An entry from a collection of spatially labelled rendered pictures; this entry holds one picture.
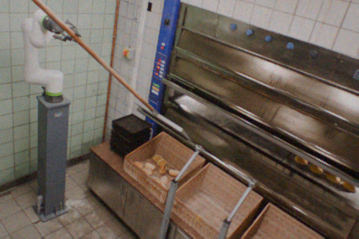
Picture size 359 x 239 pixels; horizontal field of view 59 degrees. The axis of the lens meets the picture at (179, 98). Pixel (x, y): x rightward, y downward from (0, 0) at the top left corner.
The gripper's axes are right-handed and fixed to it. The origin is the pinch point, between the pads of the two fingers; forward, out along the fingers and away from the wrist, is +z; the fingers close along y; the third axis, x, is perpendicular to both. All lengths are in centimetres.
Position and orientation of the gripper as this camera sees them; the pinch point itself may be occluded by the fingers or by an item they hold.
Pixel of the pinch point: (73, 36)
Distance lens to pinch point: 180.9
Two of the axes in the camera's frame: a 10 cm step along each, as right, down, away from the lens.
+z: 7.2, 4.2, -5.6
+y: -5.9, 7.9, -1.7
